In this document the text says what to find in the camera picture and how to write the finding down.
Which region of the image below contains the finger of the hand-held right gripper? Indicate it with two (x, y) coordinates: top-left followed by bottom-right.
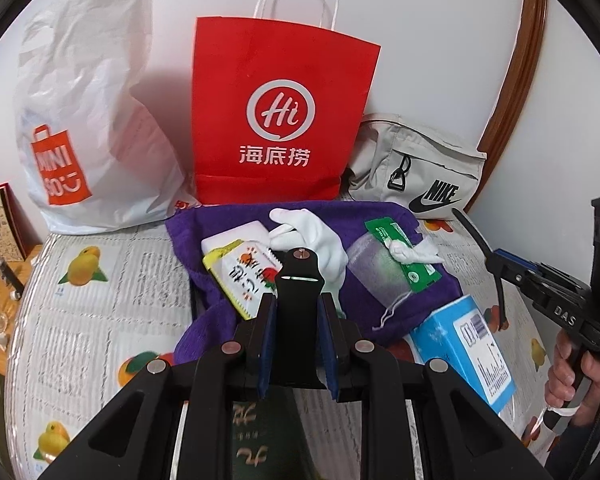
(485, 247), (546, 286)
(451, 208), (508, 331)

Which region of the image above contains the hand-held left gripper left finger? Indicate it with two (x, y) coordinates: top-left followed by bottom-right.
(39, 292), (281, 480)

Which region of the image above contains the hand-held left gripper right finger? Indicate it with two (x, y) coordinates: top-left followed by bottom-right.
(317, 292), (551, 480)

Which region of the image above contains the orange fruit snack packet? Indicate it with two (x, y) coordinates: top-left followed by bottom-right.
(202, 240), (286, 320)

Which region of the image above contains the green sachet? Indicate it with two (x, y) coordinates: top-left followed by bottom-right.
(364, 217), (443, 293)

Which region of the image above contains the white tissue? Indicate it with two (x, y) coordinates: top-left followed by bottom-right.
(385, 237), (445, 266)

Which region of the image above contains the translucent mesh drawstring pouch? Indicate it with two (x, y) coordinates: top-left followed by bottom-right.
(346, 232), (413, 331)

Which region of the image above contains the white sock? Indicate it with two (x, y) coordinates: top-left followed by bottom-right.
(269, 208), (348, 301)

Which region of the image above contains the person's right forearm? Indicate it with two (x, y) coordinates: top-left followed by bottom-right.
(545, 400), (600, 480)

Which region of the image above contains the person's right hand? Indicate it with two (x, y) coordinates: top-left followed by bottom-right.
(545, 330), (600, 411)

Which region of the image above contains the purple towel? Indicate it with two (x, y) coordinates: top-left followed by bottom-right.
(165, 201), (463, 366)

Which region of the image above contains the grey waist bag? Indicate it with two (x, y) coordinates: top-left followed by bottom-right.
(347, 112), (488, 221)

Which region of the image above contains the dark green box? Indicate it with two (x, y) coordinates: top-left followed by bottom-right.
(230, 385), (303, 480)

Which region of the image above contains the blue tissue pack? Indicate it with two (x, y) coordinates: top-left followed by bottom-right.
(409, 294), (517, 406)

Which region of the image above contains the pale green soap box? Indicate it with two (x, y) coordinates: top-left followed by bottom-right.
(201, 220), (271, 256)

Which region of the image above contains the fruit print tablecloth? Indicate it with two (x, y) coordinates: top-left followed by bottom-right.
(2, 195), (556, 480)

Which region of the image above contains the wooden bedside table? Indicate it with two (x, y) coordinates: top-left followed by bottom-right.
(0, 245), (43, 376)

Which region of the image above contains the red paper bag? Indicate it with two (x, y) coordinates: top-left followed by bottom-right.
(192, 0), (382, 206)

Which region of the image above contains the small dark bottle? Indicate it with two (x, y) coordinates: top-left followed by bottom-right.
(0, 259), (27, 302)

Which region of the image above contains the patterned book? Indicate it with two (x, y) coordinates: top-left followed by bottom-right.
(0, 185), (28, 263)

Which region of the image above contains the white plastic shopping bag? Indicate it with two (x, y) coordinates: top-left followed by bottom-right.
(12, 0), (201, 235)

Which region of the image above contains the brown wooden door frame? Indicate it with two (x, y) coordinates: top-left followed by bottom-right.
(462, 0), (548, 216)

